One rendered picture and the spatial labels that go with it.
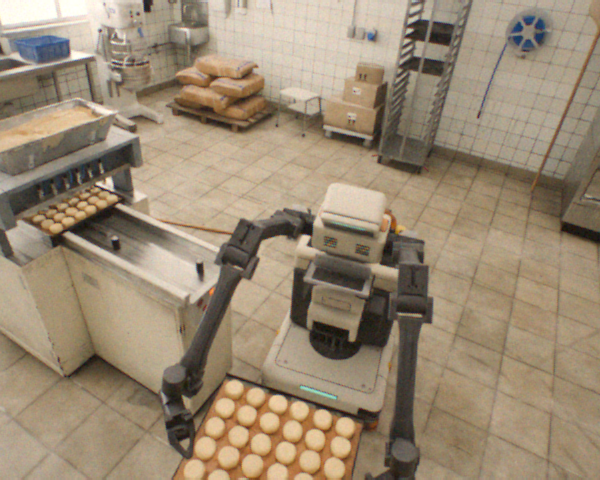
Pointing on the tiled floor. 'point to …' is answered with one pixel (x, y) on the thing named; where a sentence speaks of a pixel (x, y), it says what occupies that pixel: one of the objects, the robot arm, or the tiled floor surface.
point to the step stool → (301, 104)
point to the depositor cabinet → (41, 294)
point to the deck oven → (596, 177)
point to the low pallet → (220, 115)
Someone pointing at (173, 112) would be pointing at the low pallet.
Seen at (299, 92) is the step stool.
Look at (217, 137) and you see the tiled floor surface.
